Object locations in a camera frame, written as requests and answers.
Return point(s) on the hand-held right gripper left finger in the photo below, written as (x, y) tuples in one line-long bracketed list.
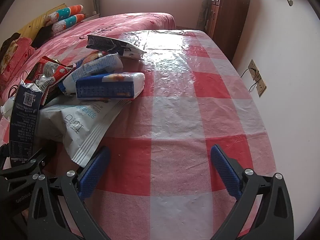
[(96, 172)]

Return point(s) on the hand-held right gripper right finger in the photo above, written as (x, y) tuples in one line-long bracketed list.
[(225, 172)]

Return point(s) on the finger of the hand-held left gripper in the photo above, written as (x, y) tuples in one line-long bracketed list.
[(25, 166), (4, 155)]

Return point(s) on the dark blue carton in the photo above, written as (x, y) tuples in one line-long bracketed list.
[(25, 120)]

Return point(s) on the blue orange snack pack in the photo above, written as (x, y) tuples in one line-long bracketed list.
[(105, 88)]

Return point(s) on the red snack packet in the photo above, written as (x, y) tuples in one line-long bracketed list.
[(47, 67)]

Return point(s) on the large white plastic bag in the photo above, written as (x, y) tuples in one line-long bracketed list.
[(75, 122)]

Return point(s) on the red white checked tablecloth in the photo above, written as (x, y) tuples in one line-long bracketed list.
[(175, 120)]

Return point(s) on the floral pillow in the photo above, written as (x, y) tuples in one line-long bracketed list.
[(7, 57)]

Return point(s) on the pink pillow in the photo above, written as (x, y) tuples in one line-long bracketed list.
[(22, 52)]

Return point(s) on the blue white snack wrapper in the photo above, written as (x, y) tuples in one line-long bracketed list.
[(97, 66)]

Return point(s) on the brown cloth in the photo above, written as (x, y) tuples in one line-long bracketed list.
[(10, 38)]

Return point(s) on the black cloth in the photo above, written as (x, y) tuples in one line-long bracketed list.
[(43, 36)]

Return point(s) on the dark navy foil bag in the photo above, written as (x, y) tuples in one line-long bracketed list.
[(107, 43)]

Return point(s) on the yellow headboard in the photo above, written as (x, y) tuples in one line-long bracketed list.
[(32, 22)]

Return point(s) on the bed with pink sheet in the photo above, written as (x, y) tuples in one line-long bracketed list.
[(75, 32)]

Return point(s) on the striped pillows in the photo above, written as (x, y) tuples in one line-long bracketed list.
[(66, 22)]

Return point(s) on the colourful cartoon pillow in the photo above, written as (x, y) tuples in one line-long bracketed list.
[(67, 11)]

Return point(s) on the brown wooden cabinet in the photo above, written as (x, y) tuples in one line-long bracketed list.
[(230, 12)]

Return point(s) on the wall socket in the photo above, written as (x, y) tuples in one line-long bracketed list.
[(261, 87), (253, 70)]

